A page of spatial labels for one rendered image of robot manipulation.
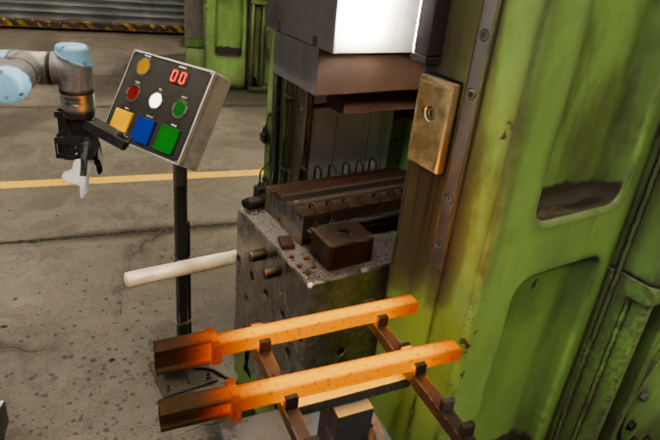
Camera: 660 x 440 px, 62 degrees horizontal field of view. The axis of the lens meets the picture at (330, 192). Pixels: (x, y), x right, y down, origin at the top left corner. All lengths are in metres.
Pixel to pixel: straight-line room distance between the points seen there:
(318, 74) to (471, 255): 0.46
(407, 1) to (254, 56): 4.89
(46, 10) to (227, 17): 3.70
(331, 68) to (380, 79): 0.13
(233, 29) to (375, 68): 4.87
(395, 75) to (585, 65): 0.39
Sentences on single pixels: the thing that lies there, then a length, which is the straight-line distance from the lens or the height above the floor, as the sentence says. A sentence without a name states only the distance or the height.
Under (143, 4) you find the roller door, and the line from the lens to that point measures 9.02.
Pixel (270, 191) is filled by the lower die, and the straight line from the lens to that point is 1.38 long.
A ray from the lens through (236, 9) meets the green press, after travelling 6.00.
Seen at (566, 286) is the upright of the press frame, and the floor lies 0.89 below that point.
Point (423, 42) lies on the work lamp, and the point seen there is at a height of 1.41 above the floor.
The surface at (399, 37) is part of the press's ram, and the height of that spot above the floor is 1.40.
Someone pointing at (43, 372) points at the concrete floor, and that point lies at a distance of 2.39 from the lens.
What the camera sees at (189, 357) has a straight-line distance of 0.88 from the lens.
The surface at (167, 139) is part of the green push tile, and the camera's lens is 1.60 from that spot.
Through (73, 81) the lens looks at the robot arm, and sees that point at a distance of 1.39.
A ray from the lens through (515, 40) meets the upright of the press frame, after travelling 0.94.
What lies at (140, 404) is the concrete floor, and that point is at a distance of 2.19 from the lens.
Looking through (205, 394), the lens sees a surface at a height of 1.00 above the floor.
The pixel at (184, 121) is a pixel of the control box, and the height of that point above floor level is 1.06.
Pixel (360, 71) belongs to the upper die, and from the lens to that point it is 1.18.
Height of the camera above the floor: 1.56
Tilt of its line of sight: 25 degrees down
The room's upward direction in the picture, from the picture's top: 6 degrees clockwise
